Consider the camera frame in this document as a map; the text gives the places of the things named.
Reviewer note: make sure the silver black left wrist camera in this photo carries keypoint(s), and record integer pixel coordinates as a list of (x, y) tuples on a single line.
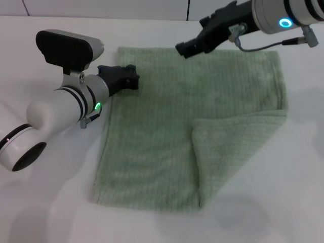
[(63, 50)]

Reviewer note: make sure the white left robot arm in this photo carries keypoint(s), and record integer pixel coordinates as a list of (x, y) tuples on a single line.
[(50, 106)]

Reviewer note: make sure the green ribbed towel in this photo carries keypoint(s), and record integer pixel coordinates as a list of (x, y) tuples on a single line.
[(164, 131)]

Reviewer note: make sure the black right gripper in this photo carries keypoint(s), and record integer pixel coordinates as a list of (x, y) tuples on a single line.
[(225, 22)]

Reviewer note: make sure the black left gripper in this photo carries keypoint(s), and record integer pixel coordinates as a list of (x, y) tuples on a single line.
[(114, 79)]

